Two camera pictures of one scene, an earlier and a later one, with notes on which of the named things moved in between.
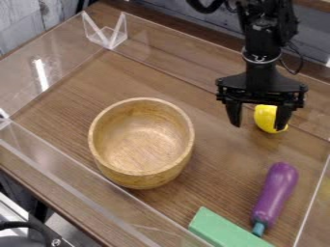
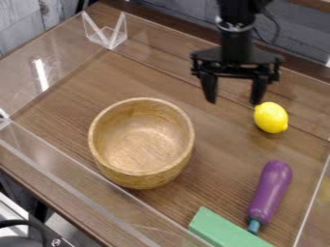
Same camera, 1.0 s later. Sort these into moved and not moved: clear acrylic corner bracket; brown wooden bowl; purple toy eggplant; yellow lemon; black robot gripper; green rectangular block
Moved: purple toy eggplant; black robot gripper
Not moved: yellow lemon; brown wooden bowl; green rectangular block; clear acrylic corner bracket
